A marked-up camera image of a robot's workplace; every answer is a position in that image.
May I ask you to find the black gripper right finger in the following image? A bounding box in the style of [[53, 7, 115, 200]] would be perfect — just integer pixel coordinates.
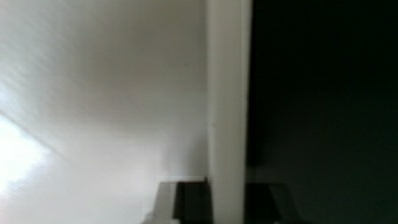
[[245, 183, 305, 224]]

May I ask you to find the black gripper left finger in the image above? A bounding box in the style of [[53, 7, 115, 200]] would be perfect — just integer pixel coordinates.
[[140, 176, 211, 224]]

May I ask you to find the white square tabletop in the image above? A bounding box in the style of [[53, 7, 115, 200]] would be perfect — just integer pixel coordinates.
[[0, 0, 252, 224]]

